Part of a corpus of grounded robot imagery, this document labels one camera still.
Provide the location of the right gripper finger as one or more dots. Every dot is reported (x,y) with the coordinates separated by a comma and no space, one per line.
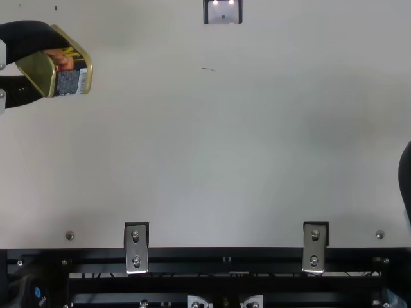
(406,179)

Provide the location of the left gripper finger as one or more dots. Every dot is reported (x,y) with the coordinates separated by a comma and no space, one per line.
(19,91)
(29,37)

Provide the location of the gold rectangular tin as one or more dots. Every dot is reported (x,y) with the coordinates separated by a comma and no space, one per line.
(69,73)

